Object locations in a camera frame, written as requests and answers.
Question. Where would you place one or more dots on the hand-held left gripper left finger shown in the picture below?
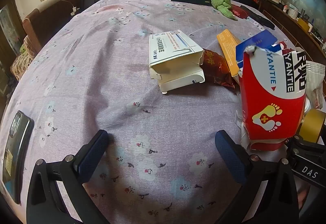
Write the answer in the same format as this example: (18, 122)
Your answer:
(93, 155)

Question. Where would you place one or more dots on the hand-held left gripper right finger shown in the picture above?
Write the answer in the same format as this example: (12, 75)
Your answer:
(230, 155)

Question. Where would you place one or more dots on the red white torn carton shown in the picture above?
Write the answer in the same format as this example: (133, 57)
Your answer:
(267, 101)

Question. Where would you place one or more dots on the dark red snack wrapper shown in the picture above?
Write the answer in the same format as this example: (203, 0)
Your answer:
(216, 63)

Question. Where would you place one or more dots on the orange medicine box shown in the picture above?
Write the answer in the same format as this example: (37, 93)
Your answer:
(228, 48)

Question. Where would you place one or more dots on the blue white box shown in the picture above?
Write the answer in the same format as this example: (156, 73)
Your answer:
(254, 43)

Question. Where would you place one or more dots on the white medicine box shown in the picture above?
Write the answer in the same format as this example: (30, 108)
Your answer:
(173, 48)

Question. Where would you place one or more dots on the yellow tape roll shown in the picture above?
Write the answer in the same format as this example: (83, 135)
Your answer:
(309, 122)

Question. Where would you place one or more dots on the black smartphone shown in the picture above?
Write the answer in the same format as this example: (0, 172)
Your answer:
(16, 150)

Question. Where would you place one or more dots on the floral purple tablecloth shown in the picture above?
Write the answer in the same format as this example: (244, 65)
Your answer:
(101, 73)

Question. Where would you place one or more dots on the white crinkled packet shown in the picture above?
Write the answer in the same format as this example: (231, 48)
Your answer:
(315, 71)

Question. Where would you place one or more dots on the black toy gun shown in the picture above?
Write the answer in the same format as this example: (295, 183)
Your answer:
(259, 19)

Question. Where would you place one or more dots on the red packet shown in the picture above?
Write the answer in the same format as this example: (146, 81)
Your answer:
(240, 12)

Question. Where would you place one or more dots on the wooden partition cabinet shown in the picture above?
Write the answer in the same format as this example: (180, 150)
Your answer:
(280, 17)

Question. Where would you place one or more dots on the brown armchair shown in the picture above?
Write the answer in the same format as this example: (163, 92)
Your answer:
(51, 15)

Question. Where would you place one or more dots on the wooden glass door cabinet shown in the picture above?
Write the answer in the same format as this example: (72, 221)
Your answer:
(7, 35)

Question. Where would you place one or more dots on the green cloth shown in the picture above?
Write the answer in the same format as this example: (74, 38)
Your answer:
(221, 1)

